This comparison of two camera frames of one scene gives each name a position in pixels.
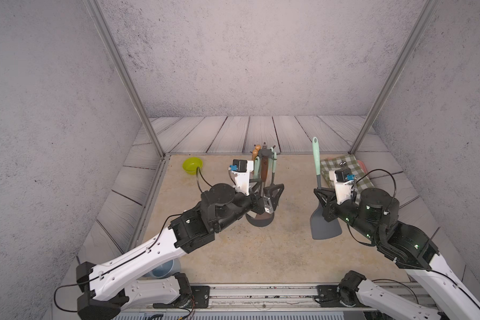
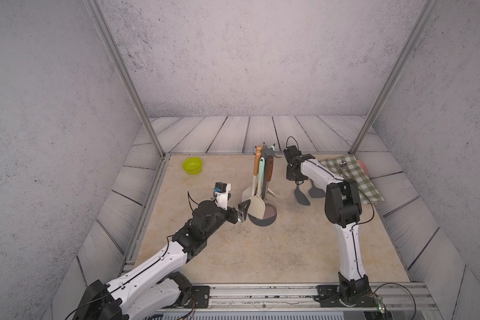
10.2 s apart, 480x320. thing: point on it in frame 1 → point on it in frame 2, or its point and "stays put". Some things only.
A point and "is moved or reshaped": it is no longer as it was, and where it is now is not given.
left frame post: [125, 73] stays put
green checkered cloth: [348, 161] stays put
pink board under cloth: [363, 166] stays put
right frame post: [395, 75] stays put
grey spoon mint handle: [274, 167] → [301, 197]
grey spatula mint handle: [320, 228] is moved or reshaped
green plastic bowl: [190, 165] stays put
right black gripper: [331, 204] → [289, 177]
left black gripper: [255, 206] → [241, 216]
